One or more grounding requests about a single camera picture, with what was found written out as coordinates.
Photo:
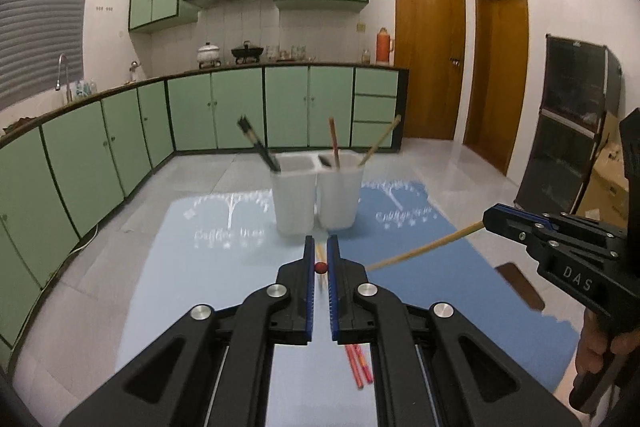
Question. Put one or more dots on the orange thermos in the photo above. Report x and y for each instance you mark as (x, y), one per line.
(383, 47)

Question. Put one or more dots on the metal sink faucet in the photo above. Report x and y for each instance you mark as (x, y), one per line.
(61, 62)

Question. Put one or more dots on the black wok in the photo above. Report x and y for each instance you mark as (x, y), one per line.
(247, 53)

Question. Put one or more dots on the green base cabinet unit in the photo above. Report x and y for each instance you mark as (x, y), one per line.
(190, 112)

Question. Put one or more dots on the grey window shutter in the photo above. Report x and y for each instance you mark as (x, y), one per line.
(40, 17)

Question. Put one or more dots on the green drawer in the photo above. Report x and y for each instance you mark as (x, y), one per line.
(376, 82)
(375, 108)
(372, 134)

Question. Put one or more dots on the light blue table mat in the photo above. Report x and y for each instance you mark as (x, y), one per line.
(210, 297)

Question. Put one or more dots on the black glass cabinet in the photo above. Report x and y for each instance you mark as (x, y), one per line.
(565, 132)

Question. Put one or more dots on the dish soap bottles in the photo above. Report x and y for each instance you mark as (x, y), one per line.
(85, 89)

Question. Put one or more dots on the glass jar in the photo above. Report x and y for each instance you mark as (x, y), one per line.
(297, 52)
(271, 52)

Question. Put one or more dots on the dark cloth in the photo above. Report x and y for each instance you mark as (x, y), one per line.
(15, 126)

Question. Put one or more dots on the dark blue table mat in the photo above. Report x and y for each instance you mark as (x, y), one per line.
(450, 297)

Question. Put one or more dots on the metal kettle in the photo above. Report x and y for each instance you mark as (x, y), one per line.
(133, 72)

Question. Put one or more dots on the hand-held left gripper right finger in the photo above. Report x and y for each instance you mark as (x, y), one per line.
(334, 297)

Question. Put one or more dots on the person's right hand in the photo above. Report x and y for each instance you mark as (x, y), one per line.
(592, 347)

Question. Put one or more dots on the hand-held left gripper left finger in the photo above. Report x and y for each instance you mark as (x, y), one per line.
(309, 297)

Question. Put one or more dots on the small jar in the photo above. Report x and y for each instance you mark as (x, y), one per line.
(366, 56)

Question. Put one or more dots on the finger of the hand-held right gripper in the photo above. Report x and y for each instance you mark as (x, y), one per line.
(505, 226)
(530, 216)

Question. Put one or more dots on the closed wooden door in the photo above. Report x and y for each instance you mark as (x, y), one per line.
(427, 52)

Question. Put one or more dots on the black chopstick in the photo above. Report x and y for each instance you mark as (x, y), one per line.
(257, 139)
(250, 136)

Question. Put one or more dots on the white twin utensil holder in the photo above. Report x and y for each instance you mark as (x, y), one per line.
(295, 202)

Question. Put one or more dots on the black plastic spoon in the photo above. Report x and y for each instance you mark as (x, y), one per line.
(325, 162)

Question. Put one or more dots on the white cooking pot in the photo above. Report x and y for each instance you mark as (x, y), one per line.
(208, 54)

